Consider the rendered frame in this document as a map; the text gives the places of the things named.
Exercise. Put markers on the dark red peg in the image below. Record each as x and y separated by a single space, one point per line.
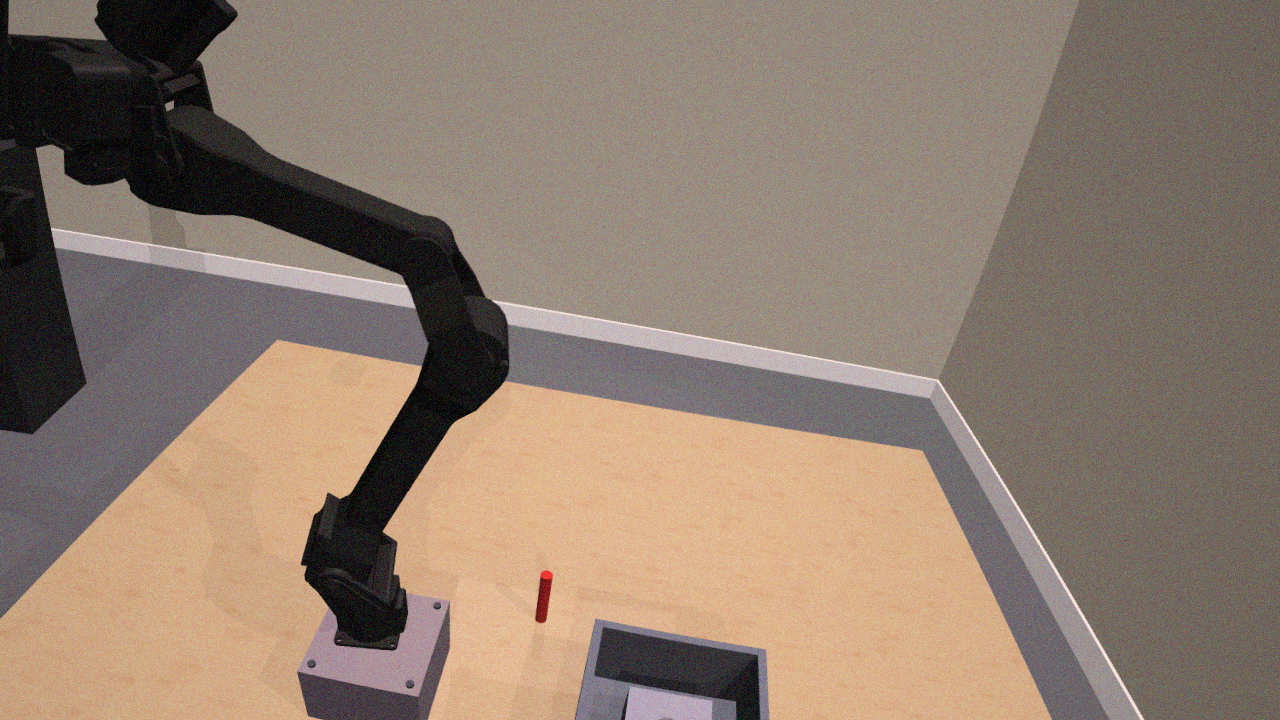
543 597

